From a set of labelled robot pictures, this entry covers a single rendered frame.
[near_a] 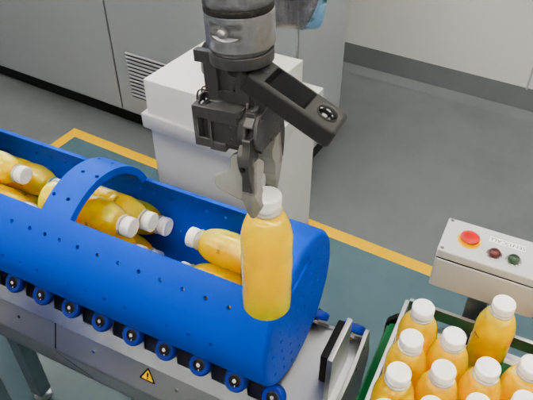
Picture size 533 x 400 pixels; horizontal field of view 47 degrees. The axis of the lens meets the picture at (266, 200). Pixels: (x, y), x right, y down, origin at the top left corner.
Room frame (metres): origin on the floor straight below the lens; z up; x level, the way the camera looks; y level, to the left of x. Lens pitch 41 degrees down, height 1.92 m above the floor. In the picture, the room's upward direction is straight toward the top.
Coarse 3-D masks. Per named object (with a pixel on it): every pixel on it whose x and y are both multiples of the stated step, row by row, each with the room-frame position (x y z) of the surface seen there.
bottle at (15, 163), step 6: (0, 150) 1.07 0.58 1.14; (0, 156) 1.04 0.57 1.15; (6, 156) 1.04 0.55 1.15; (12, 156) 1.05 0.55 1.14; (0, 162) 1.02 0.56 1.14; (6, 162) 1.02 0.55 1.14; (12, 162) 1.03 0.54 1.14; (18, 162) 1.04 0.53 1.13; (0, 168) 1.01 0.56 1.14; (6, 168) 1.01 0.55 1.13; (12, 168) 1.01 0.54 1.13; (0, 174) 1.01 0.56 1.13; (6, 174) 1.01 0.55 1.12; (12, 174) 1.01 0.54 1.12; (0, 180) 1.01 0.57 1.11; (6, 180) 1.01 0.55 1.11; (12, 180) 1.00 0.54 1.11
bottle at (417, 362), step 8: (392, 344) 0.62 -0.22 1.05; (392, 352) 0.61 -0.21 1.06; (400, 352) 0.60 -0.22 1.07; (416, 352) 0.59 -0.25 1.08; (424, 352) 0.60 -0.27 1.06; (392, 360) 0.60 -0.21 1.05; (400, 360) 0.59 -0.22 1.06; (408, 360) 0.58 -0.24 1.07; (416, 360) 0.59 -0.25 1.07; (424, 360) 0.59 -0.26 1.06; (384, 368) 0.61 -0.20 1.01; (416, 368) 0.58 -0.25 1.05; (424, 368) 0.59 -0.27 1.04; (416, 376) 0.57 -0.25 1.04
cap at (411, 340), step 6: (408, 330) 0.62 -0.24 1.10; (414, 330) 0.62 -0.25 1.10; (402, 336) 0.61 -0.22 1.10; (408, 336) 0.61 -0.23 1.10; (414, 336) 0.61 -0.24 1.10; (420, 336) 0.61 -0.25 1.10; (402, 342) 0.60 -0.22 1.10; (408, 342) 0.60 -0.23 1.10; (414, 342) 0.60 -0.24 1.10; (420, 342) 0.60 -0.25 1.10; (402, 348) 0.60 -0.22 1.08; (408, 348) 0.59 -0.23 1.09; (414, 348) 0.59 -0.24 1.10; (420, 348) 0.59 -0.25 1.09
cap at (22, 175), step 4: (16, 168) 1.01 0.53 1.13; (20, 168) 1.01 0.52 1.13; (24, 168) 1.01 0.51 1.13; (28, 168) 1.02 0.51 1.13; (16, 172) 1.01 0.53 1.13; (20, 172) 1.00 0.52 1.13; (24, 172) 1.01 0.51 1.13; (28, 172) 1.02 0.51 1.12; (32, 172) 1.03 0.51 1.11; (16, 176) 1.00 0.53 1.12; (20, 176) 1.00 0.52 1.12; (24, 176) 1.01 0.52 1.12; (28, 176) 1.02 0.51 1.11; (16, 180) 1.00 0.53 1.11; (20, 180) 1.00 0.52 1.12; (24, 180) 1.01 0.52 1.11; (28, 180) 1.01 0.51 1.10
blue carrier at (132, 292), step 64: (64, 192) 0.83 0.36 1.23; (128, 192) 1.00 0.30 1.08; (0, 256) 0.79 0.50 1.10; (64, 256) 0.73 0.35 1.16; (128, 256) 0.70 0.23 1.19; (192, 256) 0.89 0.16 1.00; (320, 256) 0.75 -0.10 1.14; (128, 320) 0.66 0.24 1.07; (192, 320) 0.61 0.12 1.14; (256, 320) 0.58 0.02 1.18
